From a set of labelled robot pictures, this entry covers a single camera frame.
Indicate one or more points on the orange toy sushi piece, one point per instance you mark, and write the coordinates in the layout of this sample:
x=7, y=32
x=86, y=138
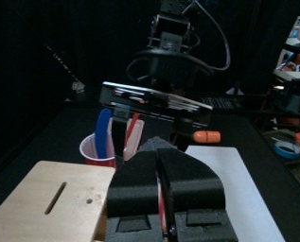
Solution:
x=207, y=136

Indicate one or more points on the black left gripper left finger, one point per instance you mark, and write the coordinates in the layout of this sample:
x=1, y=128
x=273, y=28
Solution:
x=130, y=189

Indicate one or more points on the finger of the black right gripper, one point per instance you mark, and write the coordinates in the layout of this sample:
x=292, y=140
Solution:
x=181, y=135
x=120, y=132

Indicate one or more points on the white cutting board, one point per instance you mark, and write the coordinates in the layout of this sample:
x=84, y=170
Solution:
x=249, y=195

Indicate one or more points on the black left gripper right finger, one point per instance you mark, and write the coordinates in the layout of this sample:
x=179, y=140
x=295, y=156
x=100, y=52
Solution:
x=195, y=195

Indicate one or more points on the red plastic utensil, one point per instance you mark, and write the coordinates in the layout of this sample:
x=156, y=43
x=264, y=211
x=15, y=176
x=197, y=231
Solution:
x=132, y=129

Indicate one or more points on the blue tape roll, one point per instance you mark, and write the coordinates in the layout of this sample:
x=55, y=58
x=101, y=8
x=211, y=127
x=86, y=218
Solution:
x=288, y=149

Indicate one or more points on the white clip on cloth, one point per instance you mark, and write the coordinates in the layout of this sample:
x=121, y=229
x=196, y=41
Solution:
x=78, y=86

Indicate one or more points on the red plastic cup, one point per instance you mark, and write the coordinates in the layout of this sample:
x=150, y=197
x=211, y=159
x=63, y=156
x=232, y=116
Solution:
x=89, y=154

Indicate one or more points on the translucent pink plastic utensil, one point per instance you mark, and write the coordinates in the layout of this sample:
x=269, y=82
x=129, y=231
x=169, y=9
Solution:
x=133, y=141

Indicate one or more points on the light wooden block with slot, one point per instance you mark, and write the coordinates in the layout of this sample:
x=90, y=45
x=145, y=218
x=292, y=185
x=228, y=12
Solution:
x=46, y=204

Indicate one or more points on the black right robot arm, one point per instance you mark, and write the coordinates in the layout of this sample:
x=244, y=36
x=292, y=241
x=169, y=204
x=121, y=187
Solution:
x=170, y=47

